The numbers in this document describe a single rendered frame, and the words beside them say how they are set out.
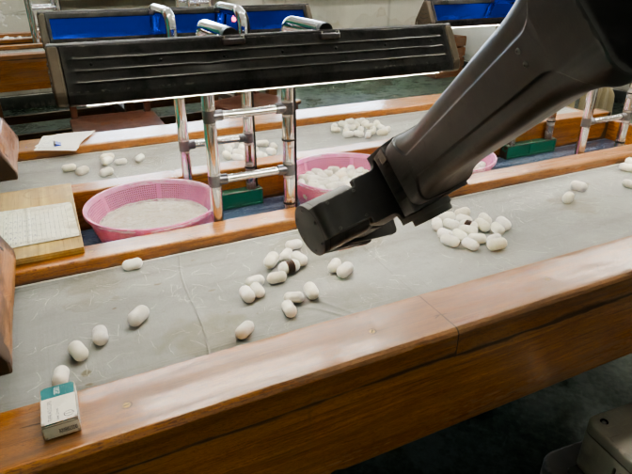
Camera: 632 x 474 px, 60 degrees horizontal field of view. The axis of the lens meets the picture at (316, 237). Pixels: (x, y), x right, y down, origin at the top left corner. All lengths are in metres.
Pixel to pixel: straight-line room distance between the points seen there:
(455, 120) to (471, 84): 0.04
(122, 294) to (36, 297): 0.13
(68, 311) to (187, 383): 0.28
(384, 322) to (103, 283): 0.46
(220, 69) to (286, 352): 0.39
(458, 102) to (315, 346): 0.45
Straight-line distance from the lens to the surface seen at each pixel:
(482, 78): 0.30
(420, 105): 1.98
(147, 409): 0.65
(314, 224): 0.55
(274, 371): 0.67
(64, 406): 0.66
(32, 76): 3.47
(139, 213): 1.20
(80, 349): 0.78
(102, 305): 0.89
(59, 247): 1.01
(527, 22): 0.26
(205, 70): 0.79
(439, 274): 0.93
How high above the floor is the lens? 1.20
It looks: 27 degrees down
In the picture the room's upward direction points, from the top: straight up
